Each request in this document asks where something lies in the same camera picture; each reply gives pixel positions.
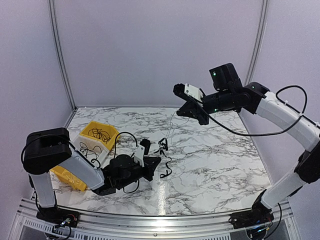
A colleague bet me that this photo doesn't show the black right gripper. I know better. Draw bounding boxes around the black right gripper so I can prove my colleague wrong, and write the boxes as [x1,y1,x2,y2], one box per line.
[177,88,235,125]

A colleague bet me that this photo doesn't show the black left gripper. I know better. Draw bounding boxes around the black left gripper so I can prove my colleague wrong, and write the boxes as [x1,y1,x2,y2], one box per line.
[117,157,161,190]

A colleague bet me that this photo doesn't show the cable bundle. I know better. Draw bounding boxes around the cable bundle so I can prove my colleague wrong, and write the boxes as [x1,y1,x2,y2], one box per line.
[153,137,173,179]

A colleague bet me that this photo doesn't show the white cables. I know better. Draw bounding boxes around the white cables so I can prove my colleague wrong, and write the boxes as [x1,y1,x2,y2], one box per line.
[61,168,81,185]

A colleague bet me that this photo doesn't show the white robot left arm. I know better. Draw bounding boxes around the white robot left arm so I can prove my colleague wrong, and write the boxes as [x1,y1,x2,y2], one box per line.
[21,127,162,223]

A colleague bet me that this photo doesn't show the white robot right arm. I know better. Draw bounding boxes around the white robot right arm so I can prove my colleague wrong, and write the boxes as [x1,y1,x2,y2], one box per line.
[173,63,320,224]

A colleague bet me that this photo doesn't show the yellow bin far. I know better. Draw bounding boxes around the yellow bin far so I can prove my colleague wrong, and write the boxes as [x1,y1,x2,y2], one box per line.
[79,121,119,151]

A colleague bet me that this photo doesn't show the yellow bin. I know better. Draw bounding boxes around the yellow bin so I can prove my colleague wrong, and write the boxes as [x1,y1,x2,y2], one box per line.
[50,166,87,192]
[79,121,119,151]

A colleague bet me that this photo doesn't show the white bin middle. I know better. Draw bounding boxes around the white bin middle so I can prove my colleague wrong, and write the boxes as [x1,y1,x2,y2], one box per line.
[71,135,110,167]

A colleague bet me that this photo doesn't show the yellow bin near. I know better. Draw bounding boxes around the yellow bin near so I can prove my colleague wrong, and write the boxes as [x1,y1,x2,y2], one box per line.
[50,166,87,192]

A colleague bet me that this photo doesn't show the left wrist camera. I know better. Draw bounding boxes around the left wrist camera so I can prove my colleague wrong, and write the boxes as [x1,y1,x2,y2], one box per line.
[133,138,151,167]

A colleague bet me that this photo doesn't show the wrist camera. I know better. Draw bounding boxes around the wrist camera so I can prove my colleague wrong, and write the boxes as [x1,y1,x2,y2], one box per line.
[133,138,151,167]
[173,83,205,103]

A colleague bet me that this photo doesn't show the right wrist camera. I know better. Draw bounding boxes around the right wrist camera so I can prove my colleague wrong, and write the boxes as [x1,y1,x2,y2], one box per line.
[173,83,205,103]

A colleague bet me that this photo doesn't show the black cables in far bin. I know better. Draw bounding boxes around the black cables in far bin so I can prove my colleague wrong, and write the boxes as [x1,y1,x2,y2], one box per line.
[89,126,112,141]

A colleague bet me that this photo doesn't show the aluminium front rail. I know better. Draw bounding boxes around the aluminium front rail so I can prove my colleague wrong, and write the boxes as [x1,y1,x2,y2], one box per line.
[8,198,301,240]

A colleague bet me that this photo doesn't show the right aluminium corner post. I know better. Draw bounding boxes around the right aluminium corner post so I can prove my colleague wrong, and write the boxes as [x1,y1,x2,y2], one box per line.
[243,0,270,86]

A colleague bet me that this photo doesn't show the aluminium corner post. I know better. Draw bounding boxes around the aluminium corner post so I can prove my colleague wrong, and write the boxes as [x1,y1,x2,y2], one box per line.
[48,0,77,111]
[243,0,270,86]

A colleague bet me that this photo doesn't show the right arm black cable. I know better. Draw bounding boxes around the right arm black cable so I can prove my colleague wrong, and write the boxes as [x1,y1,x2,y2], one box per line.
[197,84,309,137]

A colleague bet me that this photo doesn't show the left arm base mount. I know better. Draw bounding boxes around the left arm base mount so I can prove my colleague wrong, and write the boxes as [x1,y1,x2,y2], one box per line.
[36,206,80,228]

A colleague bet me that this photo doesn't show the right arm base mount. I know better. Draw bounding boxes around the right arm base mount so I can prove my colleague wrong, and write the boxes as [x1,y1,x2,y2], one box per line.
[228,201,274,229]

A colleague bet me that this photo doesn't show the left aluminium corner post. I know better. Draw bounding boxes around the left aluminium corner post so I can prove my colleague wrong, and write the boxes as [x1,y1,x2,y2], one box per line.
[48,0,77,111]

